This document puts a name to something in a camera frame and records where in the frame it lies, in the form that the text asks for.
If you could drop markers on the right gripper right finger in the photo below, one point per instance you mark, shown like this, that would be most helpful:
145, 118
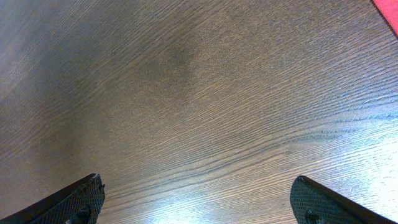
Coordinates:
313, 203

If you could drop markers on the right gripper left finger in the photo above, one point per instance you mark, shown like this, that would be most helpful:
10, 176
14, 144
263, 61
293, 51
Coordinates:
79, 202

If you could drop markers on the red t-shirt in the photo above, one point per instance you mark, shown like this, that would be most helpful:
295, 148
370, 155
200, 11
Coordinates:
389, 10

